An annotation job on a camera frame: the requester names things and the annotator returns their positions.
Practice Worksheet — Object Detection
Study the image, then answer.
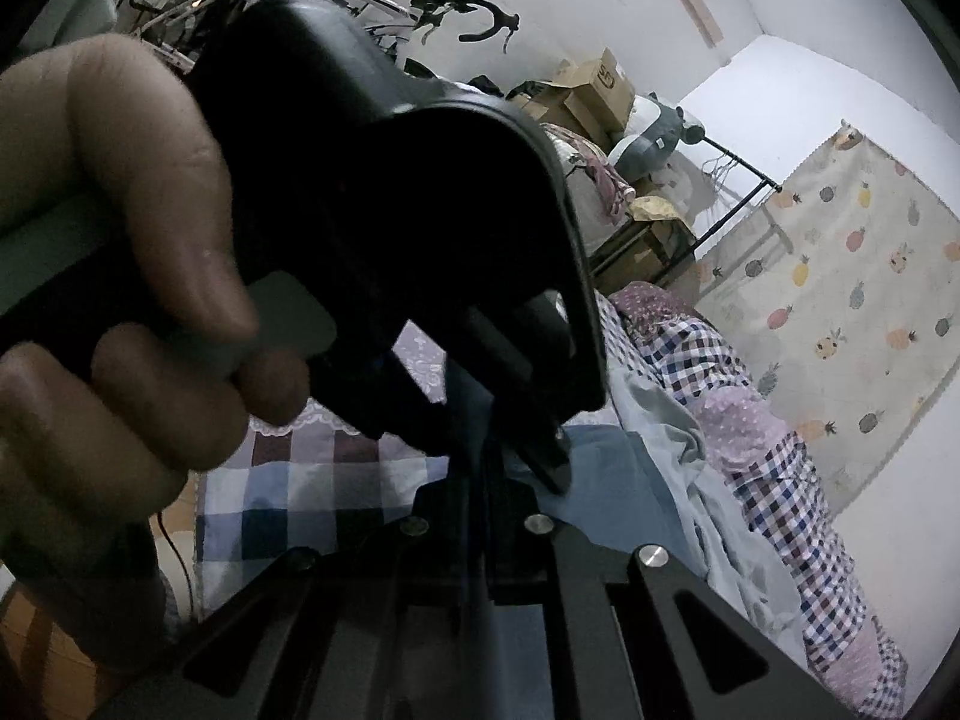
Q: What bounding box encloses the purple polka dot bedsheet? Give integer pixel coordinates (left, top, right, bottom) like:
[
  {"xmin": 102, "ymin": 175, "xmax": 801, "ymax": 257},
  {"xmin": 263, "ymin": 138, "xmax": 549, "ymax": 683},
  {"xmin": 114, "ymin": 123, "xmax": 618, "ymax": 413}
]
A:
[{"xmin": 194, "ymin": 400, "xmax": 448, "ymax": 616}]

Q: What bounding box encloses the brown cardboard box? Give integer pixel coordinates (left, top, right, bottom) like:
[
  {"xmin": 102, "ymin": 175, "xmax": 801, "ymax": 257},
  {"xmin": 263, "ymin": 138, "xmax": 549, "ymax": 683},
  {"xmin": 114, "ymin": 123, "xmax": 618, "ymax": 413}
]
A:
[{"xmin": 508, "ymin": 49, "xmax": 636, "ymax": 151}]

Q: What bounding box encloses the light grey-blue garment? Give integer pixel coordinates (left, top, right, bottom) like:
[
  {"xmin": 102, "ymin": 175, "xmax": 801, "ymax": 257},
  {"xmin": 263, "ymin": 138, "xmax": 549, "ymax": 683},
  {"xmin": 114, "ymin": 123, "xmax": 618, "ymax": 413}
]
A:
[{"xmin": 607, "ymin": 364, "xmax": 809, "ymax": 670}]

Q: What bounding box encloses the grey white plush toy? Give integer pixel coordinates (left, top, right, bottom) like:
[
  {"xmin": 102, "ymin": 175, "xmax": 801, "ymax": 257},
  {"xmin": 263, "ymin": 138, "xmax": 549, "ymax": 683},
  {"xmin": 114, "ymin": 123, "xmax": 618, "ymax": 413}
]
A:
[{"xmin": 608, "ymin": 93, "xmax": 706, "ymax": 184}]

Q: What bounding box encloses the white road bicycle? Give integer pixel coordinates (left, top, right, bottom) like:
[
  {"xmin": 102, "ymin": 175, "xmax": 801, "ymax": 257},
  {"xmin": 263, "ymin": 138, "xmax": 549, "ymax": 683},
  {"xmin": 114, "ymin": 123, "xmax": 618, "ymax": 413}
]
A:
[{"xmin": 114, "ymin": 0, "xmax": 521, "ymax": 78}]

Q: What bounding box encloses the plaid rolled quilt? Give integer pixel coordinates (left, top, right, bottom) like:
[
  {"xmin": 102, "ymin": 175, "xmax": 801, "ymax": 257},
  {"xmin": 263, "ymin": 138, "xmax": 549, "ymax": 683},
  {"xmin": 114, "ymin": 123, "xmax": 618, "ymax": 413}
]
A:
[{"xmin": 612, "ymin": 281, "xmax": 908, "ymax": 718}]

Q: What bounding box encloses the blue sweatshirt garment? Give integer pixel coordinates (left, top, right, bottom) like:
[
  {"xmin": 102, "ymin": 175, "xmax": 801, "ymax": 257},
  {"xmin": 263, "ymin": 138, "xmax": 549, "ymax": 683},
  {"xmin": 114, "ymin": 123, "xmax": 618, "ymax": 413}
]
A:
[{"xmin": 440, "ymin": 358, "xmax": 703, "ymax": 720}]

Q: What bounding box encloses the black metal clothes rack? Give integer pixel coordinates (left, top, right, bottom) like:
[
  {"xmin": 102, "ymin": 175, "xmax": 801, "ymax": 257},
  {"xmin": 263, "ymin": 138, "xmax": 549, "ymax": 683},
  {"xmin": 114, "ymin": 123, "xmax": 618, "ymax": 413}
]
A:
[{"xmin": 587, "ymin": 133, "xmax": 786, "ymax": 295}]

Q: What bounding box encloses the pineapple print wall cloth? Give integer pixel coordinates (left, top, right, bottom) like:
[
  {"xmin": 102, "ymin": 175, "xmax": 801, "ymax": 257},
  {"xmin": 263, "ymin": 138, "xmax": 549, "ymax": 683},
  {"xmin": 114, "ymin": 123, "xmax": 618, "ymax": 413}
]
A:
[{"xmin": 697, "ymin": 124, "xmax": 958, "ymax": 511}]

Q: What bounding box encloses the person's left hand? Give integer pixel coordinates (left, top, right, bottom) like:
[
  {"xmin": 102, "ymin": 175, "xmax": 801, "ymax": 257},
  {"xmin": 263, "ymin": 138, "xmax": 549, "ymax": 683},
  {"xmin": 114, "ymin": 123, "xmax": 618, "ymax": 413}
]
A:
[{"xmin": 0, "ymin": 34, "xmax": 313, "ymax": 593}]

